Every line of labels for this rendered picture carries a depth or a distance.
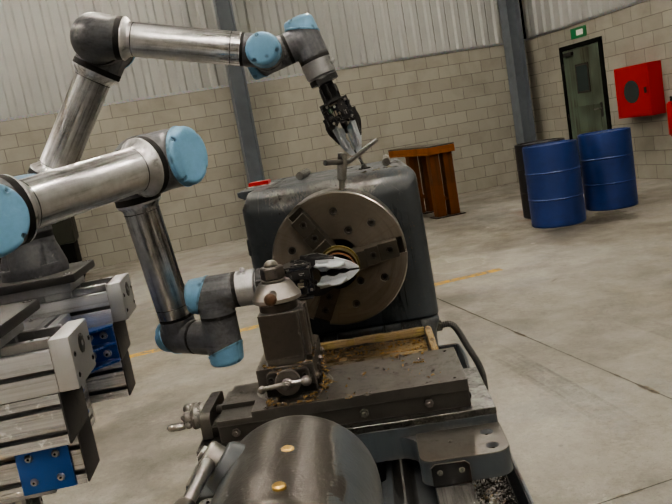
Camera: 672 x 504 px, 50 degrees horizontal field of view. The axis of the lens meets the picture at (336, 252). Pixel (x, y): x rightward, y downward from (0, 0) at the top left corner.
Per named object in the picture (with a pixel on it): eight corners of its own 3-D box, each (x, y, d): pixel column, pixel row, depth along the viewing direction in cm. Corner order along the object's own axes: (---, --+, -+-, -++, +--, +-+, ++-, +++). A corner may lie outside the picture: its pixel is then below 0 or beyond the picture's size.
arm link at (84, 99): (-3, 216, 173) (83, 2, 166) (23, 210, 188) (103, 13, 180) (44, 237, 174) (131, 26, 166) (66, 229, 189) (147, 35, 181)
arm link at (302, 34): (280, 28, 178) (312, 14, 177) (299, 70, 179) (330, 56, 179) (278, 23, 170) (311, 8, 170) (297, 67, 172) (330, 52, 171)
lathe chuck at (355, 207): (276, 314, 178) (276, 186, 173) (403, 317, 177) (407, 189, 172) (271, 323, 169) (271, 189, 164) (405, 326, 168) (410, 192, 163)
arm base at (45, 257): (-8, 286, 161) (-19, 243, 159) (13, 275, 176) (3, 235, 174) (60, 273, 163) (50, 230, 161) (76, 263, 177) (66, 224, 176)
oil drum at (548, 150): (521, 226, 816) (511, 149, 802) (567, 216, 830) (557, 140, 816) (550, 230, 759) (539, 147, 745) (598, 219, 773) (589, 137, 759)
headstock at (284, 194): (282, 294, 245) (261, 181, 239) (421, 271, 242) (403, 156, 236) (258, 345, 186) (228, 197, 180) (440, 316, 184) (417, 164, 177)
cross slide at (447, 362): (218, 408, 127) (213, 384, 127) (459, 371, 125) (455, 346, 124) (197, 449, 111) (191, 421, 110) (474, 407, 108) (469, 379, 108)
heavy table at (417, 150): (396, 212, 1147) (386, 150, 1131) (422, 207, 1157) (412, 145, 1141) (436, 219, 992) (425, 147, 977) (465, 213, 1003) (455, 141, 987)
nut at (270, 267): (263, 280, 117) (259, 259, 117) (287, 276, 117) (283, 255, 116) (260, 285, 113) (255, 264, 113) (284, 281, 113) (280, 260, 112)
